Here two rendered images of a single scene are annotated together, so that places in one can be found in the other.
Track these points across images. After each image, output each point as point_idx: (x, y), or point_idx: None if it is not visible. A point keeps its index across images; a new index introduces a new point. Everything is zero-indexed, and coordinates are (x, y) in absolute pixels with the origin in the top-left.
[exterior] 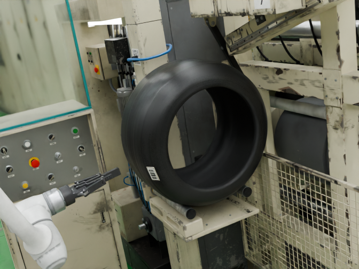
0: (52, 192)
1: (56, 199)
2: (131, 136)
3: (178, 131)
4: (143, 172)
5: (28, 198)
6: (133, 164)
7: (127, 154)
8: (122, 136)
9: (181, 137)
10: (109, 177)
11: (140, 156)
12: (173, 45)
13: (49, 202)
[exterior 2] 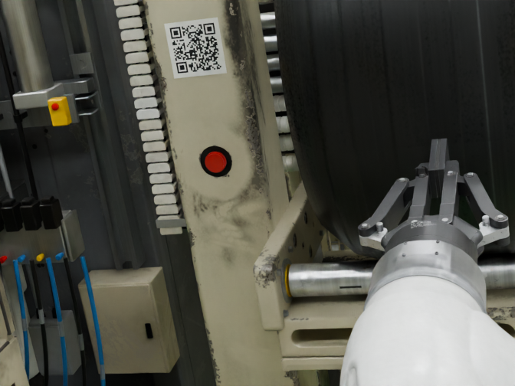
0: (444, 254)
1: (478, 276)
2: (434, 18)
3: (270, 86)
4: (503, 137)
5: (411, 306)
6: (414, 137)
7: (370, 114)
8: (334, 53)
9: (142, 155)
10: (459, 175)
11: (506, 76)
12: None
13: (478, 293)
